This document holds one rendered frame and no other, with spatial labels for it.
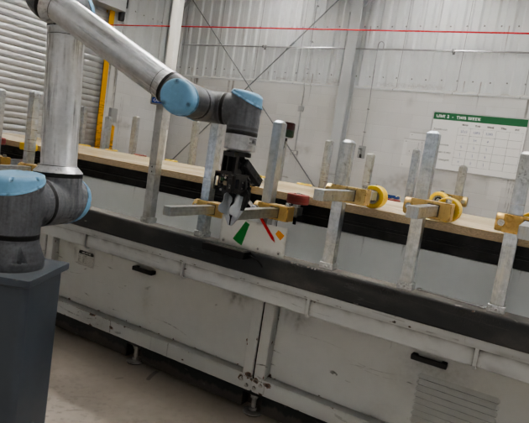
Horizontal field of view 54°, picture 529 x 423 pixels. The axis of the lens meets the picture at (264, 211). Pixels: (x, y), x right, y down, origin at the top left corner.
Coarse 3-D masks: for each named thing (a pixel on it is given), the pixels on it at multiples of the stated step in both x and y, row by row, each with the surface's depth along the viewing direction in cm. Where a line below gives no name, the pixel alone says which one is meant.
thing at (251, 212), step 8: (248, 208) 158; (256, 208) 162; (264, 208) 165; (272, 208) 169; (296, 208) 184; (240, 216) 152; (248, 216) 156; (256, 216) 160; (264, 216) 165; (272, 216) 169; (296, 216) 187
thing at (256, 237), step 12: (228, 228) 182; (252, 228) 177; (264, 228) 175; (276, 228) 172; (228, 240) 182; (252, 240) 177; (264, 240) 175; (276, 240) 173; (264, 252) 175; (276, 252) 173
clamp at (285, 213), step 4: (256, 204) 176; (260, 204) 175; (264, 204) 174; (268, 204) 174; (272, 204) 173; (276, 204) 174; (280, 204) 177; (280, 208) 171; (284, 208) 171; (288, 208) 170; (292, 208) 173; (280, 212) 172; (284, 212) 171; (288, 212) 171; (292, 212) 174; (280, 216) 172; (284, 216) 171; (288, 216) 171; (292, 216) 174; (280, 220) 172; (284, 220) 171; (288, 220) 172; (292, 220) 175
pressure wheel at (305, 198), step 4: (288, 192) 187; (292, 192) 189; (288, 196) 185; (292, 196) 184; (296, 196) 183; (300, 196) 183; (304, 196) 183; (308, 196) 185; (288, 200) 185; (292, 200) 184; (296, 200) 183; (300, 200) 183; (304, 200) 184; (308, 200) 186; (296, 204) 183; (300, 204) 183; (304, 204) 184
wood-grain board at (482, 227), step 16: (16, 144) 269; (96, 160) 242; (112, 160) 237; (128, 160) 248; (144, 160) 271; (176, 176) 219; (192, 176) 215; (256, 192) 200; (304, 192) 210; (352, 208) 182; (368, 208) 179; (384, 208) 188; (400, 208) 201; (432, 224) 169; (448, 224) 166; (464, 224) 171; (480, 224) 182; (496, 240) 160
